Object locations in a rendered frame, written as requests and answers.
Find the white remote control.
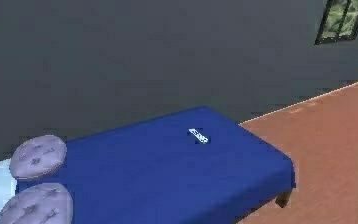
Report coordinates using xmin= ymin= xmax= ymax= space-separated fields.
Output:
xmin=188 ymin=127 xmax=210 ymax=145

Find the blue covered bed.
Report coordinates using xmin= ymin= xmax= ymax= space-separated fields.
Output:
xmin=14 ymin=105 xmax=297 ymax=224

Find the round lilac tufted pillow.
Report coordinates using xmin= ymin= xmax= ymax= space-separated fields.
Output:
xmin=0 ymin=182 xmax=74 ymax=224
xmin=9 ymin=134 xmax=68 ymax=181

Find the black framed window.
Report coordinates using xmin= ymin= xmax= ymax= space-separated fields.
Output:
xmin=314 ymin=0 xmax=358 ymax=46

